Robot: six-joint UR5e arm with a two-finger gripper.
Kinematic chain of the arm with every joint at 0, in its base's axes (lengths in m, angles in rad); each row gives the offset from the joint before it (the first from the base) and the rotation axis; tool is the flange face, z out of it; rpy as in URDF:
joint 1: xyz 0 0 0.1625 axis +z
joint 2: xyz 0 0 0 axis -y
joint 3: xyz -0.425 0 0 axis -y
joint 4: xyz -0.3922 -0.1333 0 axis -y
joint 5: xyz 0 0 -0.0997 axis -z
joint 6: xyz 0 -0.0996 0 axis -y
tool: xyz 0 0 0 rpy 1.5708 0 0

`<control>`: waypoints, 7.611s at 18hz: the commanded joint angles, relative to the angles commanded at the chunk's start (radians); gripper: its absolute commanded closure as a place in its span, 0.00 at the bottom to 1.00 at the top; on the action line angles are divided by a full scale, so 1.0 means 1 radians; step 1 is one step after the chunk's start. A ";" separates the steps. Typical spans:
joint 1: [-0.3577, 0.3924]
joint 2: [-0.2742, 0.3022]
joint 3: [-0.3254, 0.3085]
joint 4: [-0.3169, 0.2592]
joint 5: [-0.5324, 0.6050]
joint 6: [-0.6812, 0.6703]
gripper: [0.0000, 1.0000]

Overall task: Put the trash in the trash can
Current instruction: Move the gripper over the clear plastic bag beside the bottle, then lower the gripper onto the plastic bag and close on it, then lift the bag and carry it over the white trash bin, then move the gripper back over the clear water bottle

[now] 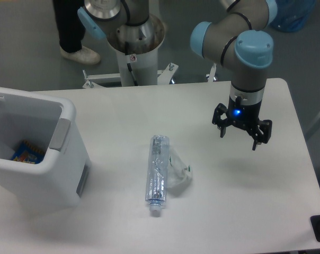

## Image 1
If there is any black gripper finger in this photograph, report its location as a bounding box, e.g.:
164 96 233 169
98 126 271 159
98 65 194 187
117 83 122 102
212 103 230 138
246 119 272 151

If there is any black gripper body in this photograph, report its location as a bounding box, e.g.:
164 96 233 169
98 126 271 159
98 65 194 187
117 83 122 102
226 98 262 130

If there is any crushed clear plastic bottle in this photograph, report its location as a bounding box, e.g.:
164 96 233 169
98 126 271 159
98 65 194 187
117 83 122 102
145 135 170 217

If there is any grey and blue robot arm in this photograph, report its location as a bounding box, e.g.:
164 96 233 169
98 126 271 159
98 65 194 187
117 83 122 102
77 1 278 146

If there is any white trash can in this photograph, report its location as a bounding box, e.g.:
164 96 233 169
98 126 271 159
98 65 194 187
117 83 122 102
0 87 91 212

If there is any crumpled clear plastic wrapper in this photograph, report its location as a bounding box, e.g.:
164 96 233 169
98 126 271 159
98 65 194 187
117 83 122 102
167 147 192 190

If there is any white sneaker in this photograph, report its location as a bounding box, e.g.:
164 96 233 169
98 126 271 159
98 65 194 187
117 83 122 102
60 46 101 65

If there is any person leg in black trousers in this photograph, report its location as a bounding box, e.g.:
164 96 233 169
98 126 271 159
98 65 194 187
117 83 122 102
52 0 85 53

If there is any blue snack packet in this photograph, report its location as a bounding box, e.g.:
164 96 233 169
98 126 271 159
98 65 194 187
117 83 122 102
10 140 46 164

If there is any white metal base frame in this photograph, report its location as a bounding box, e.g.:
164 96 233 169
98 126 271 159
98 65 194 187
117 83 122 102
82 62 219 89

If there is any black cable on pedestal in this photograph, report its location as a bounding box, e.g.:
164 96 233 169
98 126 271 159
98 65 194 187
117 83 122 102
124 41 138 86

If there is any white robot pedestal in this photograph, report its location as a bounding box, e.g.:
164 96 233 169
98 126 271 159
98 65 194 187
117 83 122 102
107 14 165 80

